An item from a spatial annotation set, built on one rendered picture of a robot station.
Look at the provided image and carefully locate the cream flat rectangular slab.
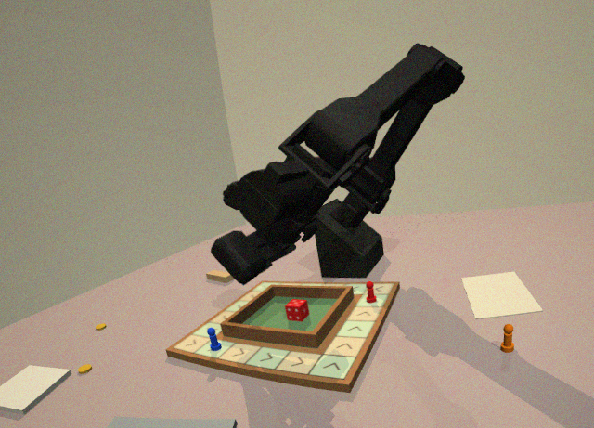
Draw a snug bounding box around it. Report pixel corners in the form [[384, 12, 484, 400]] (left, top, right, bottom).
[[0, 365, 71, 415]]

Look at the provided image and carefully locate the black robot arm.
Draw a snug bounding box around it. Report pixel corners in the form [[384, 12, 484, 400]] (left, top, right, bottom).
[[223, 43, 465, 234]]

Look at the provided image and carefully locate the red die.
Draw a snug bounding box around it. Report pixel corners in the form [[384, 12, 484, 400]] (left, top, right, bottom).
[[285, 299, 309, 321]]

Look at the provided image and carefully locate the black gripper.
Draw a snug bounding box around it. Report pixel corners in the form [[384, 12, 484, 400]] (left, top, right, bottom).
[[211, 214, 317, 284]]

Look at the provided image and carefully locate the orange game pawn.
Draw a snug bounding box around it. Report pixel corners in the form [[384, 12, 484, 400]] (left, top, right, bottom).
[[500, 324, 514, 353]]

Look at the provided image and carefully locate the blue pawn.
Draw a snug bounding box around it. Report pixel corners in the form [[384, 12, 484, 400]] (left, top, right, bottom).
[[208, 328, 222, 351]]

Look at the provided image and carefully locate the red game pawn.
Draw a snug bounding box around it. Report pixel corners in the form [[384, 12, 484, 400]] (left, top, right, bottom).
[[366, 281, 377, 303]]

